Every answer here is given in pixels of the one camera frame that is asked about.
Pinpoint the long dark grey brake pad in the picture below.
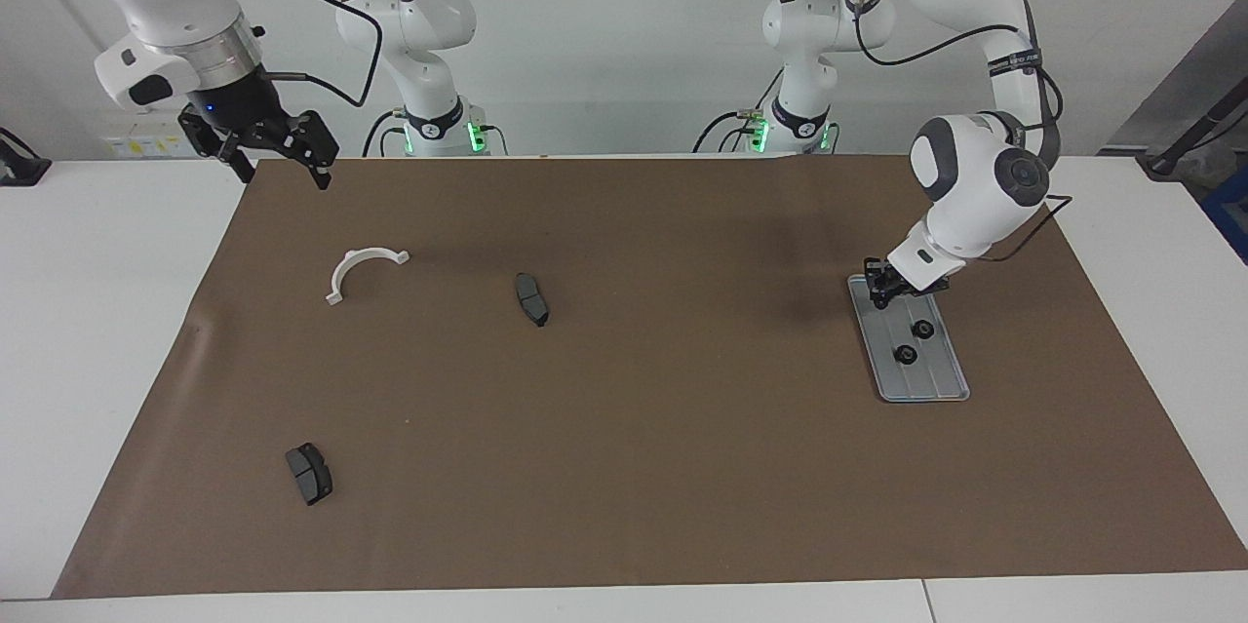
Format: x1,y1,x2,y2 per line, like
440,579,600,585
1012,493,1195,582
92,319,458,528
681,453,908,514
515,272,551,329

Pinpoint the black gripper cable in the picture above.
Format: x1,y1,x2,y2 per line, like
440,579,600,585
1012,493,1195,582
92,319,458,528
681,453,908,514
854,0,1073,265
249,0,383,109

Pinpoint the black right base cable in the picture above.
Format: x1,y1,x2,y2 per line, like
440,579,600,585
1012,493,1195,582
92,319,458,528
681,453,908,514
362,109,405,159

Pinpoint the silver metal tray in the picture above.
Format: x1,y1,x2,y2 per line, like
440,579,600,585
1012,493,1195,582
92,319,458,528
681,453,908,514
846,273,972,404

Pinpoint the short dark grey brake pad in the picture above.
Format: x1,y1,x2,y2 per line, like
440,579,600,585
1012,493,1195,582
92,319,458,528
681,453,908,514
285,443,334,507

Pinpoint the brown table mat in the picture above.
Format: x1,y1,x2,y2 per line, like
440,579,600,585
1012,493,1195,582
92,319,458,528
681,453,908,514
51,153,1248,600

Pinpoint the black base cable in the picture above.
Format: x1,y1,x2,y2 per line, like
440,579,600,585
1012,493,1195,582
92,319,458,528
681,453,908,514
362,109,405,159
693,65,786,154

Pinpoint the black clamp mount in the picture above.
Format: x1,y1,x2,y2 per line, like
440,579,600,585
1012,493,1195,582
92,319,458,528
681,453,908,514
0,128,52,187

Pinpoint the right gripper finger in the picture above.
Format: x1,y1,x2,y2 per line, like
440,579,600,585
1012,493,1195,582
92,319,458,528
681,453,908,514
288,109,340,191
216,131,256,185

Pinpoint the white wall outlet box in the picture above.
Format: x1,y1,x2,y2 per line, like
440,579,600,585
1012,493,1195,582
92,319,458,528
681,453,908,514
102,109,209,159

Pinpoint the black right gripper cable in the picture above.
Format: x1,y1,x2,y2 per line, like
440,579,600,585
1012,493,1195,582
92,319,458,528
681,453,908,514
249,0,383,109

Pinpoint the black left base cable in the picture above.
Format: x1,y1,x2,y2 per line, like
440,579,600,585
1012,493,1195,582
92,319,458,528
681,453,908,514
693,65,786,154

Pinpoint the blue crate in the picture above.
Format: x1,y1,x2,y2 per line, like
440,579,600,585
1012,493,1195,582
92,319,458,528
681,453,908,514
1201,165,1248,263

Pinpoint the white curved plastic bracket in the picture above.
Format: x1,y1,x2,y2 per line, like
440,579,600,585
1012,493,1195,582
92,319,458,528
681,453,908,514
326,248,411,307

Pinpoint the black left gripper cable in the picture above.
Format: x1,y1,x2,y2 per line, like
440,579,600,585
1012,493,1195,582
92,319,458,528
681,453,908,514
854,0,1073,265

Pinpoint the dark grey metal frame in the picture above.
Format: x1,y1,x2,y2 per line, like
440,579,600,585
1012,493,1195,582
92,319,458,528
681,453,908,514
1102,0,1248,190

